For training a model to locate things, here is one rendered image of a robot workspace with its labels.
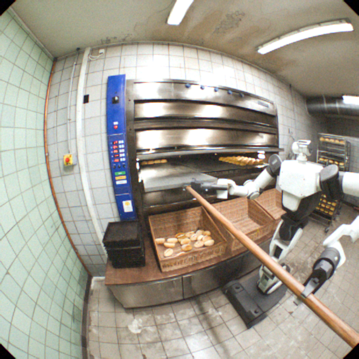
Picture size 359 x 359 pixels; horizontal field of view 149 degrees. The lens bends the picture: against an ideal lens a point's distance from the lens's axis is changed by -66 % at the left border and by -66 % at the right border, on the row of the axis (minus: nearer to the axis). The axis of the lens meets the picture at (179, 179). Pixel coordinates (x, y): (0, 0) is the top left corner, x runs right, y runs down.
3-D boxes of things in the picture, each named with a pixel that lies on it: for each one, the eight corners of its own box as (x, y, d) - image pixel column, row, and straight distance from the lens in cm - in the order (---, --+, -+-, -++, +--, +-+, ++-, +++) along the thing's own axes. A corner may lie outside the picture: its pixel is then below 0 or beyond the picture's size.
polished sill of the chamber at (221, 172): (138, 184, 133) (138, 179, 132) (272, 167, 223) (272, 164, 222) (139, 186, 127) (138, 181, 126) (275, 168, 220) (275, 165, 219)
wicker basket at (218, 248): (151, 238, 151) (147, 215, 136) (201, 226, 163) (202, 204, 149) (161, 273, 116) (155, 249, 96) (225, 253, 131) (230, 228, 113)
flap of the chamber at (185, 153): (136, 158, 108) (137, 160, 128) (284, 151, 209) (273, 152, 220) (136, 155, 108) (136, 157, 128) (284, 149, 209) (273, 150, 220)
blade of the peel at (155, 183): (217, 181, 113) (217, 178, 113) (145, 192, 99) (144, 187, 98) (199, 172, 144) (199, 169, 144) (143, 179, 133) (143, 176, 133)
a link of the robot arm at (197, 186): (194, 193, 102) (210, 194, 100) (190, 199, 93) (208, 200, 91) (193, 176, 98) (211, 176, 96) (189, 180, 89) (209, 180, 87)
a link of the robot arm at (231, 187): (215, 179, 94) (231, 182, 102) (215, 193, 93) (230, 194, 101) (221, 178, 89) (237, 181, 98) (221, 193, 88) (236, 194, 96)
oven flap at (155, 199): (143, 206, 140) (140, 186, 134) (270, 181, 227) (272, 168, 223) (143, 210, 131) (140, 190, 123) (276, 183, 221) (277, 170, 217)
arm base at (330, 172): (322, 203, 85) (327, 188, 93) (341, 203, 81) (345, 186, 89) (314, 181, 76) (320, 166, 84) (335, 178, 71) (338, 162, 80)
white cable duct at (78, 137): (109, 261, 179) (85, 48, 173) (112, 260, 177) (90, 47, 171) (108, 261, 178) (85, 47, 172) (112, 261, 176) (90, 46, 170)
